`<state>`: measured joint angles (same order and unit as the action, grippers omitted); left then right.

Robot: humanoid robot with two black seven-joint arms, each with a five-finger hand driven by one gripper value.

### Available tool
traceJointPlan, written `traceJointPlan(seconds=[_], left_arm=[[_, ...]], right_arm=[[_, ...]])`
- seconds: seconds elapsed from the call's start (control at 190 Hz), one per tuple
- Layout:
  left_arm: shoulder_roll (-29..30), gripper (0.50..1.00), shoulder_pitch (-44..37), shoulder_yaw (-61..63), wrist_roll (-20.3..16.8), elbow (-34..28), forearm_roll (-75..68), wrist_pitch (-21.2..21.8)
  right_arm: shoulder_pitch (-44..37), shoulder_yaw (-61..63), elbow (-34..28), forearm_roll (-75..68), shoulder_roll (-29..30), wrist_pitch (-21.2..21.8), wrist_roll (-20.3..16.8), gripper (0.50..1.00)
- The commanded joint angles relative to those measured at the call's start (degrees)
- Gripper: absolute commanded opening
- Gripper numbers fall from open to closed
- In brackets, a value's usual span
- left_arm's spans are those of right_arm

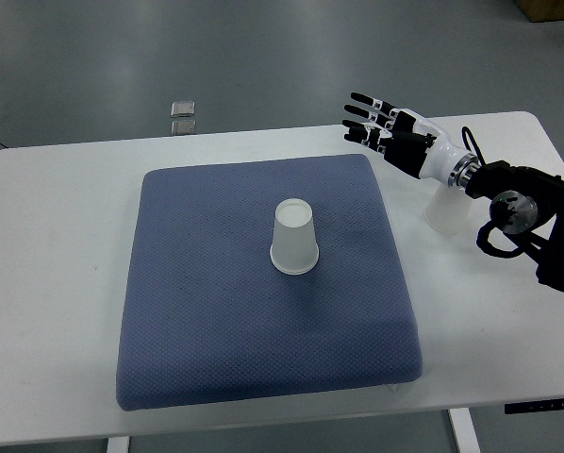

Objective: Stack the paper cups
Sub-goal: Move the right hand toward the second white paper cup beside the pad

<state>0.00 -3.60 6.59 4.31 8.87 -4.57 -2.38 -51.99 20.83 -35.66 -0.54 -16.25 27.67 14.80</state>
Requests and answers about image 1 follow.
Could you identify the upper metal floor plate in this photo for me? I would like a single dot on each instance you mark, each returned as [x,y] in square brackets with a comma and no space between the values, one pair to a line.
[182,109]

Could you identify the metal floor plate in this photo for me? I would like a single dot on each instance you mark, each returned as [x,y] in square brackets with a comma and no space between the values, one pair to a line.
[183,127]
[182,109]

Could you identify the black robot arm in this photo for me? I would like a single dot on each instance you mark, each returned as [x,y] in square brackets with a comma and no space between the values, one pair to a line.
[526,211]

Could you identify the blue fabric cushion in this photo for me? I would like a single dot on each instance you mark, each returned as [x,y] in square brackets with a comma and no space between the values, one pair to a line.
[208,318]

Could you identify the white left table leg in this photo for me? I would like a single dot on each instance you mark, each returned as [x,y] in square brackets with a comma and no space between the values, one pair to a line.
[118,445]

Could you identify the white right table leg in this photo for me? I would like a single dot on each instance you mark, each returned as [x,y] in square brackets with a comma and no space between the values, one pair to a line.
[463,431]

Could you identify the black desk control panel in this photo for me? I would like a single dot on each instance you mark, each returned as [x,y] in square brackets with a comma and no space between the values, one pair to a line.
[555,404]

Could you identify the white table leg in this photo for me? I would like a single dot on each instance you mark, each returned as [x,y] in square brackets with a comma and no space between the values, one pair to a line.
[463,431]
[118,445]

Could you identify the brown cardboard box corner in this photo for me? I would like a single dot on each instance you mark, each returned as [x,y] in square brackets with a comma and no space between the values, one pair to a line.
[538,11]

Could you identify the white paper cup on cushion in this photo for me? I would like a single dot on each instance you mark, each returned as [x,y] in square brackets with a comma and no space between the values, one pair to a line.
[294,250]

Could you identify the white paper cup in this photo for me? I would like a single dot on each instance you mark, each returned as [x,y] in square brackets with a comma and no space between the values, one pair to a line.
[448,210]
[294,250]

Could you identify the lower metal floor plate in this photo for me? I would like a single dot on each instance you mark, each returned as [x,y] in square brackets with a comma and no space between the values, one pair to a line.
[183,127]

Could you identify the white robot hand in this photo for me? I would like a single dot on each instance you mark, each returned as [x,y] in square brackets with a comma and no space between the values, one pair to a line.
[417,146]

